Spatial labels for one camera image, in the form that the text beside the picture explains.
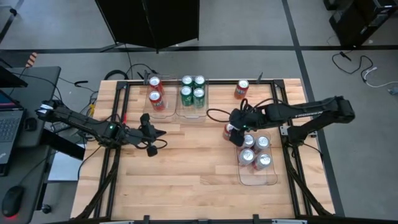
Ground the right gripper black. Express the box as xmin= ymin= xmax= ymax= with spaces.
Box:
xmin=228 ymin=108 xmax=267 ymax=147

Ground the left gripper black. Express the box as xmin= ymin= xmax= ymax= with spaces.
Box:
xmin=129 ymin=113 xmax=167 ymax=157

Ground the red Fanta soda can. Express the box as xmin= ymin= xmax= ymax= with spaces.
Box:
xmin=148 ymin=90 xmax=166 ymax=112
xmin=222 ymin=123 xmax=234 ymax=141
xmin=148 ymin=76 xmax=165 ymax=94
xmin=233 ymin=79 xmax=250 ymax=100

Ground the clear plastic bin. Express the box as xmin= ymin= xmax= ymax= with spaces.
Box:
xmin=143 ymin=75 xmax=178 ymax=120
xmin=175 ymin=75 xmax=210 ymax=120
xmin=235 ymin=129 xmax=279 ymax=187

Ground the white board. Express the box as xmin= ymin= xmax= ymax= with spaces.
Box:
xmin=47 ymin=144 xmax=85 ymax=182

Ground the black partition screen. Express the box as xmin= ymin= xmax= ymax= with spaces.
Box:
xmin=95 ymin=0 xmax=200 ymax=52

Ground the black adapter box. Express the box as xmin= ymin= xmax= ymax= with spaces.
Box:
xmin=24 ymin=117 xmax=38 ymax=131

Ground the grey desk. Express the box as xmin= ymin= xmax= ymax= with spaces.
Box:
xmin=0 ymin=65 xmax=62 ymax=224

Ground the black equipment case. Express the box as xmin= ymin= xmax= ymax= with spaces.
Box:
xmin=328 ymin=0 xmax=398 ymax=48

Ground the orange black striped marker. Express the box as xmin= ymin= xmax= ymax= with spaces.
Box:
xmin=25 ymin=52 xmax=39 ymax=68

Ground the black laptop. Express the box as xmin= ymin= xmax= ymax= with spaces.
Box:
xmin=0 ymin=89 xmax=25 ymax=177

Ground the black flat panel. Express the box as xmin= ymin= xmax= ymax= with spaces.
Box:
xmin=0 ymin=65 xmax=29 ymax=88

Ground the black computer mouse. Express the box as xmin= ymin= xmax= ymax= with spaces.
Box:
xmin=1 ymin=185 xmax=25 ymax=218

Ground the black aluminium rig frame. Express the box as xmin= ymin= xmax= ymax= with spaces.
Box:
xmin=73 ymin=78 xmax=336 ymax=224

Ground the black cable loop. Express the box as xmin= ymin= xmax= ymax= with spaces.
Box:
xmin=103 ymin=69 xmax=130 ymax=81

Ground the black floor cable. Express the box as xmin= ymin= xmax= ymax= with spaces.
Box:
xmin=331 ymin=51 xmax=374 ymax=82

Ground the white floor cable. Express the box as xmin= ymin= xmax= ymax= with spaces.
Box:
xmin=361 ymin=66 xmax=398 ymax=90

